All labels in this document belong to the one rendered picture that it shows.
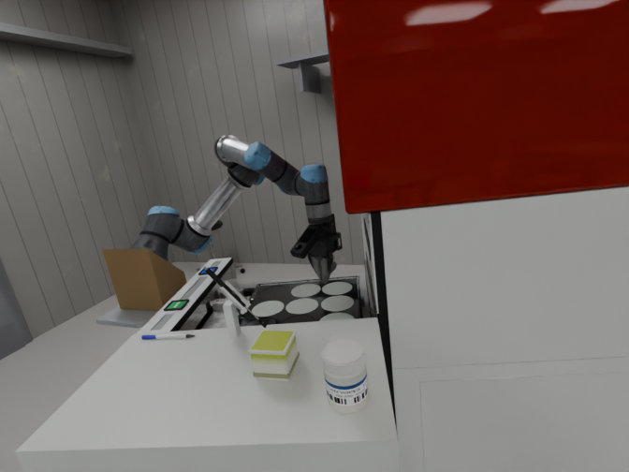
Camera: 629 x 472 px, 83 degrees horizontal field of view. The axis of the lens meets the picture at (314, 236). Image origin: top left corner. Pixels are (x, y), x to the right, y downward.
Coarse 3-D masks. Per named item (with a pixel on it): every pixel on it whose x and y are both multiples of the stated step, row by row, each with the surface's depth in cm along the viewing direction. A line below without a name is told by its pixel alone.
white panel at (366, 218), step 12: (372, 216) 78; (372, 228) 78; (372, 240) 79; (372, 252) 80; (372, 264) 87; (384, 264) 81; (372, 276) 95; (384, 276) 82; (384, 288) 83; (384, 300) 83; (384, 312) 84; (384, 324) 85; (384, 336) 86; (384, 348) 87
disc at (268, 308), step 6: (258, 306) 113; (264, 306) 112; (270, 306) 112; (276, 306) 111; (282, 306) 111; (252, 312) 110; (258, 312) 109; (264, 312) 109; (270, 312) 108; (276, 312) 108
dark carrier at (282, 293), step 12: (264, 288) 125; (276, 288) 124; (288, 288) 123; (264, 300) 116; (276, 300) 115; (288, 300) 114; (312, 312) 105; (324, 312) 104; (336, 312) 103; (348, 312) 102; (252, 324) 103
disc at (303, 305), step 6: (300, 300) 113; (306, 300) 113; (312, 300) 112; (288, 306) 110; (294, 306) 110; (300, 306) 109; (306, 306) 109; (312, 306) 108; (288, 312) 107; (294, 312) 106; (300, 312) 106; (306, 312) 105
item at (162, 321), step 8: (208, 264) 139; (216, 264) 139; (224, 264) 137; (216, 272) 130; (192, 280) 125; (200, 280) 125; (208, 280) 123; (184, 288) 118; (192, 288) 119; (200, 288) 117; (176, 296) 113; (184, 296) 113; (192, 296) 112; (192, 304) 106; (160, 312) 104; (168, 312) 103; (176, 312) 102; (184, 312) 102; (152, 320) 99; (160, 320) 100; (168, 320) 98; (176, 320) 97; (144, 328) 96; (152, 328) 95; (160, 328) 95; (168, 328) 94
